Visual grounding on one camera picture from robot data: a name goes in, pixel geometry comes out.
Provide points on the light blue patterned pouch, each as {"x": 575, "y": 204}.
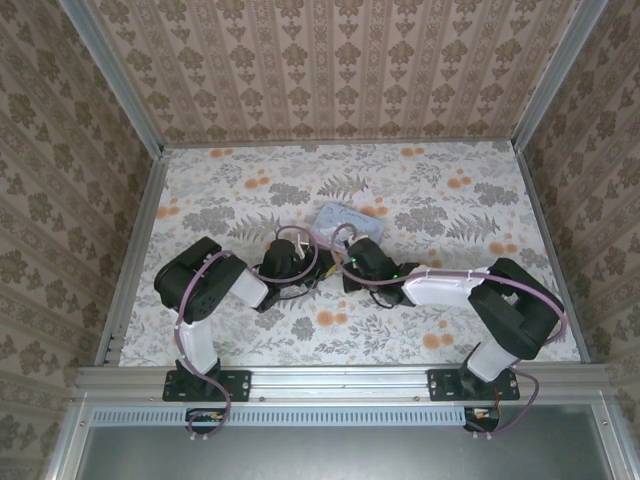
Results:
{"x": 350, "y": 220}

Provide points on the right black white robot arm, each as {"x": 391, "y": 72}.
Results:
{"x": 515, "y": 310}

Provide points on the black connector board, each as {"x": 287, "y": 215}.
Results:
{"x": 482, "y": 419}
{"x": 205, "y": 420}

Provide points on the aluminium table edge rail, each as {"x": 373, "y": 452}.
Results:
{"x": 340, "y": 377}

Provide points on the grey metal sheet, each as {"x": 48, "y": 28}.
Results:
{"x": 350, "y": 455}

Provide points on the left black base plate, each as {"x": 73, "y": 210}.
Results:
{"x": 235, "y": 385}

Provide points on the aluminium side rail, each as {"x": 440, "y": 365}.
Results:
{"x": 145, "y": 220}
{"x": 550, "y": 240}

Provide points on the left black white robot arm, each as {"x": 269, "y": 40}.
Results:
{"x": 200, "y": 285}

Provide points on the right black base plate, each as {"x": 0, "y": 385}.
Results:
{"x": 445, "y": 385}

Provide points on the aluminium corner post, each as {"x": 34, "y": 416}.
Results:
{"x": 555, "y": 75}
{"x": 115, "y": 80}

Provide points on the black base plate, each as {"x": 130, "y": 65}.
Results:
{"x": 235, "y": 385}
{"x": 445, "y": 385}

